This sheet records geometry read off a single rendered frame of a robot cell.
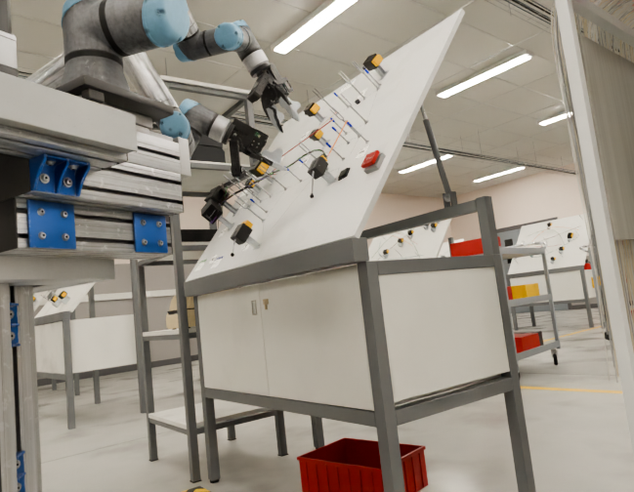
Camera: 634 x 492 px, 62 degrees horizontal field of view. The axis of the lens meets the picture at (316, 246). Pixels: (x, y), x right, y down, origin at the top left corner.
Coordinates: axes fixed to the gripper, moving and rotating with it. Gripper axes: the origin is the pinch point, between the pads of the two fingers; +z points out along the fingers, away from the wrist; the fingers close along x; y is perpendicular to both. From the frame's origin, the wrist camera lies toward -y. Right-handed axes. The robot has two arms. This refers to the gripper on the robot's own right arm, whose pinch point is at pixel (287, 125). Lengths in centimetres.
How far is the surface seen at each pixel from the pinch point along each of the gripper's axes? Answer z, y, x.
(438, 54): 5, 44, -35
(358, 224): 35.5, -21.4, -23.2
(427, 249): 152, 343, 226
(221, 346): 58, -22, 73
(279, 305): 49, -23, 24
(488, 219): 60, 29, -30
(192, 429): 86, -36, 106
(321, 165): 16.7, 2.0, -2.1
